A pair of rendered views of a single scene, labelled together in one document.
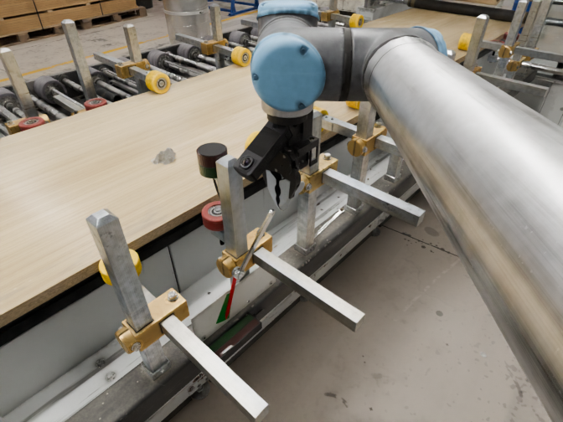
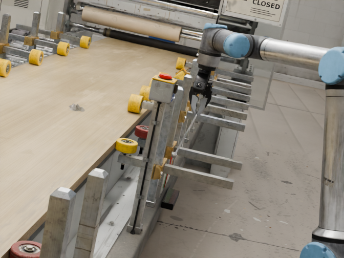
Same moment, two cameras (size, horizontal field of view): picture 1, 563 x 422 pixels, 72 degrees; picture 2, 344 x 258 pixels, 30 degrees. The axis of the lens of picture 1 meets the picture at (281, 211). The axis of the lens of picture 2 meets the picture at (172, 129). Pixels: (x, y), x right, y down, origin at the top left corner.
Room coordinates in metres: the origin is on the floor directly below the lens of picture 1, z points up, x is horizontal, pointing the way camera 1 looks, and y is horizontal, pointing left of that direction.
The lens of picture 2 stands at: (-1.36, 1.58, 1.56)
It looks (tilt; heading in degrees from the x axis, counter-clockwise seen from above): 14 degrees down; 323
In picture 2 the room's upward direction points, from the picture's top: 12 degrees clockwise
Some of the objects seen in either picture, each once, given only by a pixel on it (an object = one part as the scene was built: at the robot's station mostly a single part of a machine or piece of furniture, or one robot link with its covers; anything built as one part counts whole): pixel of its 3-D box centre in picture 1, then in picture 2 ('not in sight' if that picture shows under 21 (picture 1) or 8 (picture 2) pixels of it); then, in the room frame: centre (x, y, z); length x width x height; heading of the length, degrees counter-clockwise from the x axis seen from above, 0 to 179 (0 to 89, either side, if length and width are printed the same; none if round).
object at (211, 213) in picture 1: (219, 226); (143, 140); (0.73, 0.15, 0.85); 0.08 x 0.08 x 0.11
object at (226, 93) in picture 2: not in sight; (206, 88); (1.38, -0.63, 0.95); 0.50 x 0.04 x 0.04; 48
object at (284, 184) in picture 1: (293, 190); (202, 106); (0.63, -0.02, 1.04); 0.06 x 0.03 x 0.09; 137
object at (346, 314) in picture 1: (277, 268); (189, 153); (0.60, 0.01, 0.84); 0.43 x 0.03 x 0.04; 48
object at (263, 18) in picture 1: (287, 44); (213, 39); (0.63, -0.01, 1.32); 0.10 x 0.09 x 0.12; 179
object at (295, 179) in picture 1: (288, 177); (205, 96); (0.61, -0.01, 1.09); 0.05 x 0.02 x 0.09; 47
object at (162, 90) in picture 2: not in sight; (162, 90); (0.26, 0.44, 1.18); 0.07 x 0.07 x 0.08; 48
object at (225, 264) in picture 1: (244, 253); (167, 149); (0.65, 0.09, 0.85); 0.14 x 0.06 x 0.05; 138
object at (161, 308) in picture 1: (152, 321); (156, 167); (0.46, 0.25, 0.84); 0.14 x 0.06 x 0.05; 138
